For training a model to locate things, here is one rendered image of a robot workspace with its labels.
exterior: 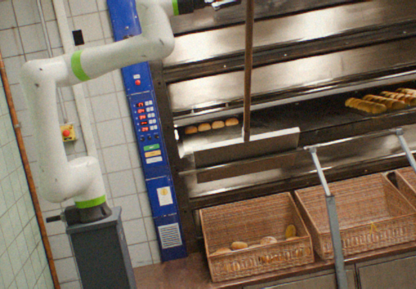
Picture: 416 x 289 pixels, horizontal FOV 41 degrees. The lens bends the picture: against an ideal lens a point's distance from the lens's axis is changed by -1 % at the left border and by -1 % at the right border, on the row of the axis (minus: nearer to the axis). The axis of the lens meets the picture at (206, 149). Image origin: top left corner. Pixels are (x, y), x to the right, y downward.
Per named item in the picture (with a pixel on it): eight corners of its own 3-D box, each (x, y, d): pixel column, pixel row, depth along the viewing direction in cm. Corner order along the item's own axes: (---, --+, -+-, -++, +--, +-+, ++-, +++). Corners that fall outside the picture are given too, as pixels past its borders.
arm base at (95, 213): (45, 231, 215) (41, 217, 214) (52, 220, 229) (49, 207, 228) (110, 219, 216) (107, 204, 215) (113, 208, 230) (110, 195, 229)
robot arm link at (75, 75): (47, 91, 209) (38, 60, 207) (68, 87, 220) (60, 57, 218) (84, 81, 200) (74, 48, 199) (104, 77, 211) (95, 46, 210)
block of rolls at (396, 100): (343, 106, 405) (342, 99, 404) (406, 93, 407) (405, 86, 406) (374, 115, 345) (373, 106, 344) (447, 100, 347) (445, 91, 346)
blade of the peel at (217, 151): (300, 131, 279) (298, 126, 281) (193, 151, 276) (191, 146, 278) (293, 165, 310) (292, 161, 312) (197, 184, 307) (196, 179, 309)
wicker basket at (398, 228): (299, 233, 337) (292, 189, 332) (387, 214, 340) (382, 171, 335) (322, 262, 289) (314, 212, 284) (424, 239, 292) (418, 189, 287)
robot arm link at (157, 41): (77, 47, 200) (97, 48, 210) (83, 78, 200) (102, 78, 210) (160, 20, 183) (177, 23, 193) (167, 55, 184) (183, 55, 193)
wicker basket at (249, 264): (206, 251, 335) (197, 208, 330) (297, 233, 337) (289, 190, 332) (211, 284, 288) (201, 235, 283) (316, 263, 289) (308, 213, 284)
